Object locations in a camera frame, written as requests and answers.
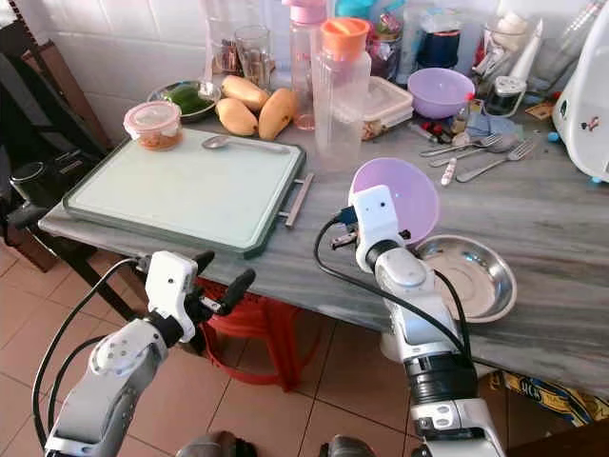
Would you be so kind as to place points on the purple plastic bowl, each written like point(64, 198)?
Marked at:
point(414, 195)
point(441, 92)

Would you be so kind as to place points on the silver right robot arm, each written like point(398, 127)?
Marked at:
point(433, 343)

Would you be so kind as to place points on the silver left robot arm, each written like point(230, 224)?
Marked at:
point(105, 381)

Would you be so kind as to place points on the red plastic stool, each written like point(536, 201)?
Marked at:
point(257, 328)

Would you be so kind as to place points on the green rimmed white tray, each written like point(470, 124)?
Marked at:
point(181, 190)

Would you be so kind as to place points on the clear plastic lidded box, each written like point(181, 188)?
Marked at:
point(390, 105)

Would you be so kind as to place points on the yellow mango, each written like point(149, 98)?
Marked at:
point(236, 117)
point(277, 114)
point(245, 92)

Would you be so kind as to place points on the clear bottle orange cap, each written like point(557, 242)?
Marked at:
point(341, 95)

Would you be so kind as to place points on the stainless steel bowl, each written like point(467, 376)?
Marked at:
point(476, 276)

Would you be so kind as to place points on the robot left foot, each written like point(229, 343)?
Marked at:
point(211, 445)

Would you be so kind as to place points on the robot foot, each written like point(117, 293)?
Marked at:
point(347, 447)
point(211, 445)

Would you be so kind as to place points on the pink lidded food container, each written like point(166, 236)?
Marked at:
point(152, 122)

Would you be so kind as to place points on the metal fork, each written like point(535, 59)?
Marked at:
point(500, 164)
point(471, 144)

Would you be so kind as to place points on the plate with green food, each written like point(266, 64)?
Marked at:
point(188, 98)

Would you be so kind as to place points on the pink water bottle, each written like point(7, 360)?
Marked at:
point(304, 67)

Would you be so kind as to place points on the blue cloth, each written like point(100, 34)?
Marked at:
point(495, 126)

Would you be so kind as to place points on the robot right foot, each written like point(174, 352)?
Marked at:
point(347, 447)

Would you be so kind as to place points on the clear drinking glass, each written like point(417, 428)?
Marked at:
point(252, 57)

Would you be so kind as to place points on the dark blue cup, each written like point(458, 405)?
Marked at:
point(439, 48)

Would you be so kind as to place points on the dark chair with black bag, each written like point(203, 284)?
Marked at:
point(33, 133)

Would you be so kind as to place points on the clear glass pitcher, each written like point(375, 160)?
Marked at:
point(224, 40)

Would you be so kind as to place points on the clear blender jar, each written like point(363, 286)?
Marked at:
point(506, 46)

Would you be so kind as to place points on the printed cardboard box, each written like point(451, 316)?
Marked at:
point(557, 395)

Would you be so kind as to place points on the white kitchen appliance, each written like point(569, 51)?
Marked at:
point(585, 105)

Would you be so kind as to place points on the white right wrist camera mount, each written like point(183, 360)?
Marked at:
point(376, 221)

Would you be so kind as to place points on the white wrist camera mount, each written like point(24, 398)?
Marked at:
point(169, 286)
point(376, 221)

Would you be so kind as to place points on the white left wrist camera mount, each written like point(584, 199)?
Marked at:
point(169, 286)

